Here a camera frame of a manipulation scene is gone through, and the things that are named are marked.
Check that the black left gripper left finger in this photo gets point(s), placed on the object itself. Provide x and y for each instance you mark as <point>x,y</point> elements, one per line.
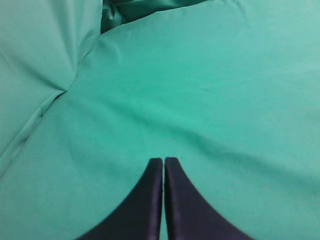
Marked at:
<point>139,215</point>

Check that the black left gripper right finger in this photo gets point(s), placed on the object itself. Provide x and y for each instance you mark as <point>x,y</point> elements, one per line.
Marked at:
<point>188,215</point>

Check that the green cloth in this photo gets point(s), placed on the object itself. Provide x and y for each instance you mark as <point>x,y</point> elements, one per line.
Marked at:
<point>90,90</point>

